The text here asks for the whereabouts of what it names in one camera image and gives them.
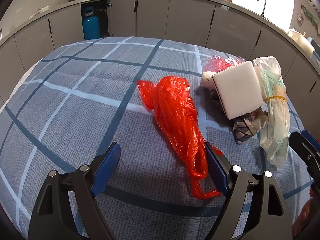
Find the white foam block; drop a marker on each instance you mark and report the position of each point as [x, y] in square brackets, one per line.
[237, 90]

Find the pink clear plastic bag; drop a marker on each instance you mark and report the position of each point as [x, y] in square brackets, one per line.
[217, 63]

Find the green striped cloth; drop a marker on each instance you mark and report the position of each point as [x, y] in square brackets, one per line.
[311, 17]

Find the grey base cabinets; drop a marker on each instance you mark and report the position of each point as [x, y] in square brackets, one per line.
[187, 17]

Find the blue gas cylinder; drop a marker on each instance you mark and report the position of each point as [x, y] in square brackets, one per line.
[91, 26]

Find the red plastic bag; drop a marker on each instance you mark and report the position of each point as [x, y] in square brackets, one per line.
[175, 110]

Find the clear green-printed plastic bag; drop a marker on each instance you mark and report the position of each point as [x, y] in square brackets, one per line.
[275, 120]

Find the white paper towel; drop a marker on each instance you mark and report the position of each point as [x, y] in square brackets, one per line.
[207, 80]

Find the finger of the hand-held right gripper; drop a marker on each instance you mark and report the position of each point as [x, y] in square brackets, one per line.
[310, 160]
[310, 137]

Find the grey plaid cloth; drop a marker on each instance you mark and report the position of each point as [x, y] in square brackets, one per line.
[243, 130]

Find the person's right hand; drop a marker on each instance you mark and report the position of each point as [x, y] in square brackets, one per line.
[307, 215]

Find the hanging mesh scrubber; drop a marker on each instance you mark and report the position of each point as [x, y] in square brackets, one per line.
[300, 17]

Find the blue plaid tablecloth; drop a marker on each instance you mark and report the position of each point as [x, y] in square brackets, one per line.
[87, 117]

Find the steel gooseneck faucet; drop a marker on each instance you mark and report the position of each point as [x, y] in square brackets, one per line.
[263, 5]

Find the white lidded container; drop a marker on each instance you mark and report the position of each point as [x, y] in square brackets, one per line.
[300, 38]

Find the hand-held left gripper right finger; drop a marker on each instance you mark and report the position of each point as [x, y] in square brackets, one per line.
[215, 170]

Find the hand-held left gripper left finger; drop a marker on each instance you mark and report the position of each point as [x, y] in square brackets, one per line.
[107, 167]

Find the blue dish drainer box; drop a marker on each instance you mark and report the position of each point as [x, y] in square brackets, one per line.
[315, 48]

